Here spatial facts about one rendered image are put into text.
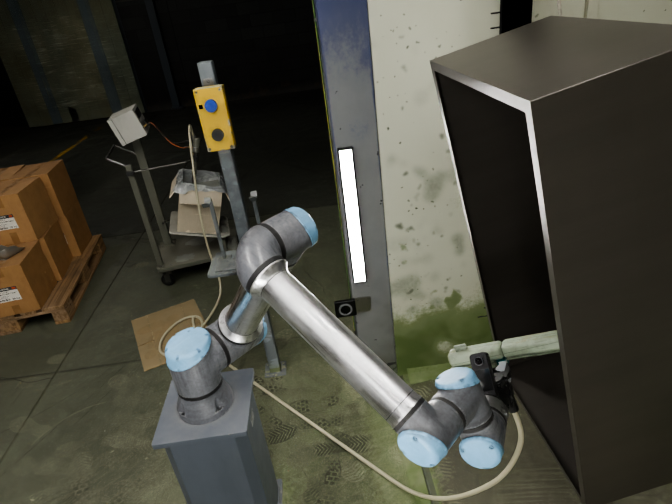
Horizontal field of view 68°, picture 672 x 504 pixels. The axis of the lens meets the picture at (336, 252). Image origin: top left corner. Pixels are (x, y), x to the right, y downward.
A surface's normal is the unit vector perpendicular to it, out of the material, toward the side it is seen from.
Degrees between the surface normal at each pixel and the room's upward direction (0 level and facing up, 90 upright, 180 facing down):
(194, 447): 90
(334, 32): 90
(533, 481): 0
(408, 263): 90
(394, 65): 90
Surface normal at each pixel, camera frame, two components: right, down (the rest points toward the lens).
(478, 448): -0.34, 0.42
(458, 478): -0.12, -0.88
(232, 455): 0.07, 0.46
